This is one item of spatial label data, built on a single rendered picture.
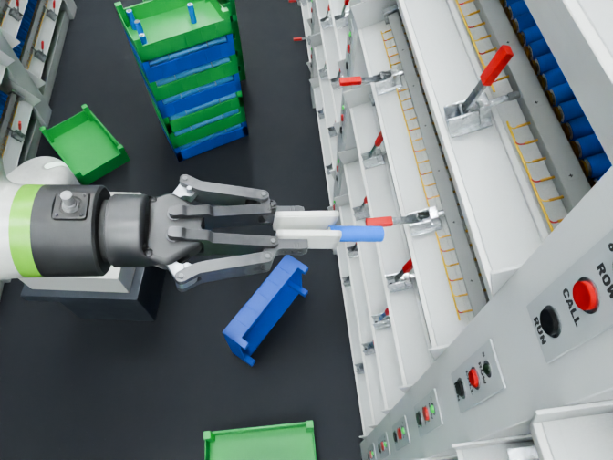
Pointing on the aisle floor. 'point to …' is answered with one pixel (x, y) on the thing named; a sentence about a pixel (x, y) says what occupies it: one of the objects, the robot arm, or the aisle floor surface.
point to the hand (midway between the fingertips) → (306, 230)
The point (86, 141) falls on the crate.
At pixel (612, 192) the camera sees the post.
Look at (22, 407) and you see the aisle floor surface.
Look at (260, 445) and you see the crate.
